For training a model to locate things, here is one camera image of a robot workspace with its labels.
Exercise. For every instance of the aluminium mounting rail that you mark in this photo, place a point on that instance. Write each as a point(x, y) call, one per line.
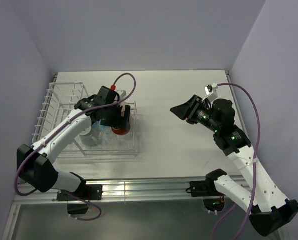
point(151, 189)

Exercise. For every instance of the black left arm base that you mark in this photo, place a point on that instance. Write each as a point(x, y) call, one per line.
point(78, 203)

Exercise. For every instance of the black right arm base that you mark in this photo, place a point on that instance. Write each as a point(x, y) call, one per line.
point(201, 187)

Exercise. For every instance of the orange black mug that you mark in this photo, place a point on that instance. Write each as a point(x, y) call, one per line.
point(120, 131)

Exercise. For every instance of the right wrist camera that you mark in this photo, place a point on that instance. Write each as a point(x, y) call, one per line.
point(211, 92)

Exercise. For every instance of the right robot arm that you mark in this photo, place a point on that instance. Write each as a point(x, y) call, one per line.
point(271, 209)

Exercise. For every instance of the light blue cream-lined mug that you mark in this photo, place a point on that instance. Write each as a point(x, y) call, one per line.
point(97, 127)

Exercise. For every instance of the beige cup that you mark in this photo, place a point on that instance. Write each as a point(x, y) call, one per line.
point(127, 112)

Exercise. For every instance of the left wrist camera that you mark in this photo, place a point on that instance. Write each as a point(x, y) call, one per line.
point(121, 94)

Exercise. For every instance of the grey footed mug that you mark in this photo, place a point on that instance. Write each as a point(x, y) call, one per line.
point(90, 137)

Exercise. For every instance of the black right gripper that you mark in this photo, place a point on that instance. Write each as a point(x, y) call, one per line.
point(187, 110)

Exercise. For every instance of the white wire dish rack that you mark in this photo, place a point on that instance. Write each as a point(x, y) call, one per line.
point(58, 103)

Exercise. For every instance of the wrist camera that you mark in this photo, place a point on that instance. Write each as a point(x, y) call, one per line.
point(211, 92)
point(121, 94)

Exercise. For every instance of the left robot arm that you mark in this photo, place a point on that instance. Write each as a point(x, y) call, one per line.
point(35, 162)

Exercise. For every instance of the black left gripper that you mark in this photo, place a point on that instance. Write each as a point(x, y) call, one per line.
point(120, 121)

